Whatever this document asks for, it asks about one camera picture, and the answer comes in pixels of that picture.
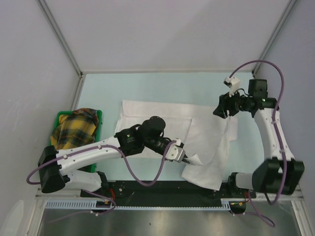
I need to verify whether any green plastic bin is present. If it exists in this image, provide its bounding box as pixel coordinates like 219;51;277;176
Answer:
53;110;103;174

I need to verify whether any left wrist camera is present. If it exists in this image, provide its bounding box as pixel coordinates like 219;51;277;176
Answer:
164;138;186;162

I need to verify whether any white cable duct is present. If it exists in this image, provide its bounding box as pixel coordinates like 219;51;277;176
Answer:
45;200;231;211

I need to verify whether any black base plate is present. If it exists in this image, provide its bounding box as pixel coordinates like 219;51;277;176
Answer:
95;180;248;207

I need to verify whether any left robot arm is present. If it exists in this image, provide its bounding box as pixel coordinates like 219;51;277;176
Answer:
38;116;189;197

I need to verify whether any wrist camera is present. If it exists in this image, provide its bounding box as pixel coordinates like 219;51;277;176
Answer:
223;77;240;97
164;138;186;162

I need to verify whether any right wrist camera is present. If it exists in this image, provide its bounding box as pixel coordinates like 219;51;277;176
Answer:
223;77;240;97

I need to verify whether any yellow plaid shirt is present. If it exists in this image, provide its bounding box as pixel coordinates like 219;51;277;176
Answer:
50;108;99;150

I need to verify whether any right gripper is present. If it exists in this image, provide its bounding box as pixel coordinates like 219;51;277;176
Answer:
213;88;252;119

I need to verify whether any white long sleeve shirt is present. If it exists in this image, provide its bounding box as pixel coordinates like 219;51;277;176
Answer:
115;100;238;191

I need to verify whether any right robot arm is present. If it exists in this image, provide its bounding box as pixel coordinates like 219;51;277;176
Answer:
213;77;305;197

